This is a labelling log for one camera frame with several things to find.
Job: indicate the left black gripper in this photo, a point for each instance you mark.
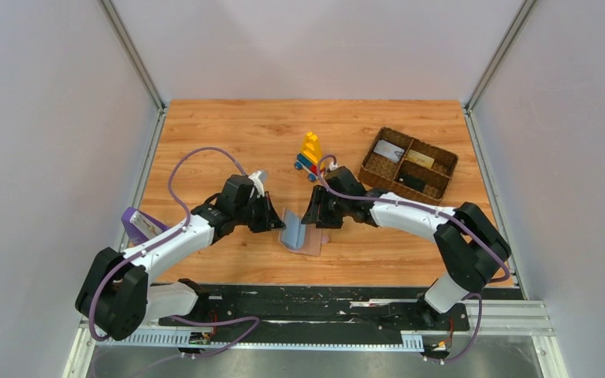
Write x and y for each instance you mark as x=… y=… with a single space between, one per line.
x=263 y=213

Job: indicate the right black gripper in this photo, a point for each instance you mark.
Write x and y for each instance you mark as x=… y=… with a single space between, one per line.
x=331 y=207

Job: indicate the pink card holder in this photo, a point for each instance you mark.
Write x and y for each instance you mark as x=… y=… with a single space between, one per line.
x=301 y=238

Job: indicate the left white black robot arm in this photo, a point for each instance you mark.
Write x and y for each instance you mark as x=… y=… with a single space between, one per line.
x=119 y=292

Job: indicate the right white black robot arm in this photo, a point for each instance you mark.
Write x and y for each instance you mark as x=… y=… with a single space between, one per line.
x=474 y=253

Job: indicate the white card in basket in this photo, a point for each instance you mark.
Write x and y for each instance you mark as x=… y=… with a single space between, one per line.
x=388 y=150

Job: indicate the black card in basket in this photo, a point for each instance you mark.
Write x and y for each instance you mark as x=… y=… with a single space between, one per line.
x=412 y=182

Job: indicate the gold card in basket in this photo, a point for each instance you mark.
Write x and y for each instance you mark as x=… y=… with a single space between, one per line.
x=419 y=158

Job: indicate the purple box with card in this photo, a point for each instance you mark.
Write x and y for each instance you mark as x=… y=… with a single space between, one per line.
x=141 y=227

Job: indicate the colourful toy block car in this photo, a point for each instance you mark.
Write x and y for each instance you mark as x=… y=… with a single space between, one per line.
x=309 y=157

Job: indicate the woven brown divided basket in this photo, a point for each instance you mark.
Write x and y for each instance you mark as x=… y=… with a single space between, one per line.
x=379 y=172

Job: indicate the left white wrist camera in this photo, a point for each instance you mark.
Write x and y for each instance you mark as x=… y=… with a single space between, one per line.
x=258 y=179

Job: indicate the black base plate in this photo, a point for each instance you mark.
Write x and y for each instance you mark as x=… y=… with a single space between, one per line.
x=319 y=314

